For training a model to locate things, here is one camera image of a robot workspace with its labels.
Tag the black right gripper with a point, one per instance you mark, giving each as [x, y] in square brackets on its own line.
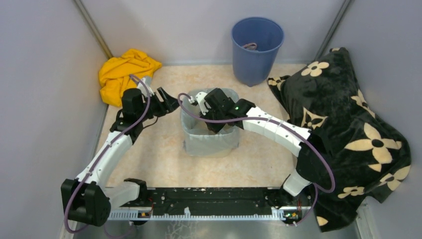
[215, 129]

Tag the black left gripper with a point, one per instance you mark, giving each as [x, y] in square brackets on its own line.
[169, 103]

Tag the light blue trash bag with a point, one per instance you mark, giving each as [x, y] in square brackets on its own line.
[199, 140]

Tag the beige plastic trash bin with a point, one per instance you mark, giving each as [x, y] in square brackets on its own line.
[218, 99]

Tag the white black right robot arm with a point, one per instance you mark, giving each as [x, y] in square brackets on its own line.
[307, 146]

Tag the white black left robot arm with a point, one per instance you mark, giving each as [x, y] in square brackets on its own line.
[105, 158]

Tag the blue plastic trash bin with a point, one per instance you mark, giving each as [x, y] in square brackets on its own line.
[253, 67]

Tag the yellow crumpled cloth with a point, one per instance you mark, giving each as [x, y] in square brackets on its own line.
[114, 75]

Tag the black floral blanket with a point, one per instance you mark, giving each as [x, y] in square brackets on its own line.
[369, 157]

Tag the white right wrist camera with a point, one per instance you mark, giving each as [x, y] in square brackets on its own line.
[199, 100]

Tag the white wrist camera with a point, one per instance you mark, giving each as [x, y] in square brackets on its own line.
[199, 100]
[144, 85]

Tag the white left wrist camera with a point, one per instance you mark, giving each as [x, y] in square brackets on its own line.
[144, 85]

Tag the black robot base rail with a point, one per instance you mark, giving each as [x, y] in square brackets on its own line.
[217, 204]

